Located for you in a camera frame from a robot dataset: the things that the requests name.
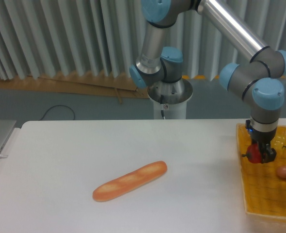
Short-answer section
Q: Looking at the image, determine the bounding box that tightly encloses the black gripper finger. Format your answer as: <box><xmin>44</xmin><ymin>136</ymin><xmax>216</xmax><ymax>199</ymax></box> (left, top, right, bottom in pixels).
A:
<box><xmin>259</xmin><ymin>143</ymin><xmax>277</xmax><ymax>164</ymax></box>

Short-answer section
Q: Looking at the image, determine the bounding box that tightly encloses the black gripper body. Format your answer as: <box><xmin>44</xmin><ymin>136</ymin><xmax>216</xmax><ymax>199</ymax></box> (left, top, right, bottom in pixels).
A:
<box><xmin>249</xmin><ymin>128</ymin><xmax>276</xmax><ymax>144</ymax></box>

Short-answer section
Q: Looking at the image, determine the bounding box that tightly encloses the red toy bell pepper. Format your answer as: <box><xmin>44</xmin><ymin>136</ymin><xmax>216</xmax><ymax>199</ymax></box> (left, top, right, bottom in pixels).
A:
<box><xmin>241</xmin><ymin>143</ymin><xmax>263</xmax><ymax>164</ymax></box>

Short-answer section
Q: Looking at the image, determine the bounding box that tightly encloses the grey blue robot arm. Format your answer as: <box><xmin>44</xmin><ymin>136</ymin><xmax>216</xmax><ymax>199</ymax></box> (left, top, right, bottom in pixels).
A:
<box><xmin>129</xmin><ymin>0</ymin><xmax>286</xmax><ymax>164</ymax></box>

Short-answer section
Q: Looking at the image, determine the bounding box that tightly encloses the yellow toy bell pepper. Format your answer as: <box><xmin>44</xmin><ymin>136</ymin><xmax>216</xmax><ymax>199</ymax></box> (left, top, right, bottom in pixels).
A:
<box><xmin>271</xmin><ymin>136</ymin><xmax>286</xmax><ymax>155</ymax></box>

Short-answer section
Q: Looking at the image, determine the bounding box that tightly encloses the brown toy egg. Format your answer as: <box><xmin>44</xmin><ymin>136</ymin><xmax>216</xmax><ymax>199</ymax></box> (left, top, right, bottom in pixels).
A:
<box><xmin>276</xmin><ymin>166</ymin><xmax>286</xmax><ymax>180</ymax></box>

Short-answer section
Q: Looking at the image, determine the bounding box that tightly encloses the yellow woven basket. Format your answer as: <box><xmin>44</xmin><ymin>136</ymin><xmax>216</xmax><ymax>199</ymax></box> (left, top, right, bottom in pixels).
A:
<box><xmin>236</xmin><ymin>123</ymin><xmax>286</xmax><ymax>219</ymax></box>

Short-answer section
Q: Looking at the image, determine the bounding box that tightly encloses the brown cardboard sheet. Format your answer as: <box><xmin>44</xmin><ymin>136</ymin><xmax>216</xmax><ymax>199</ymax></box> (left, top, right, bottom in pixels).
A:
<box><xmin>0</xmin><ymin>71</ymin><xmax>148</xmax><ymax>103</ymax></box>

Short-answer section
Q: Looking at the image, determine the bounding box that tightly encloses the toy baguette bread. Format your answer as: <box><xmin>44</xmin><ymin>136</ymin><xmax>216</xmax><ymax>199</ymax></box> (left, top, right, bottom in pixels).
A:
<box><xmin>92</xmin><ymin>161</ymin><xmax>167</xmax><ymax>202</ymax></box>

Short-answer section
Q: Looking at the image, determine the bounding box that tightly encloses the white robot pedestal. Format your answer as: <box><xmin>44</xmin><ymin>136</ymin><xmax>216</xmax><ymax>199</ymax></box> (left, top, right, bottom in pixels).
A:
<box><xmin>147</xmin><ymin>79</ymin><xmax>193</xmax><ymax>119</ymax></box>

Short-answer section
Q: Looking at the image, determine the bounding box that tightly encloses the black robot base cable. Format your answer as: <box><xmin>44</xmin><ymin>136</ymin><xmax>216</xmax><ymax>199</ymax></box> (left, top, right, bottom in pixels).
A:
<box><xmin>159</xmin><ymin>94</ymin><xmax>167</xmax><ymax>120</ymax></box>

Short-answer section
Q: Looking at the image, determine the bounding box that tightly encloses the black floor cable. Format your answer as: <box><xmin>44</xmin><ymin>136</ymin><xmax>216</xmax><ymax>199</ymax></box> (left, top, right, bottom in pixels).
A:
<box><xmin>37</xmin><ymin>104</ymin><xmax>76</xmax><ymax>121</ymax></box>

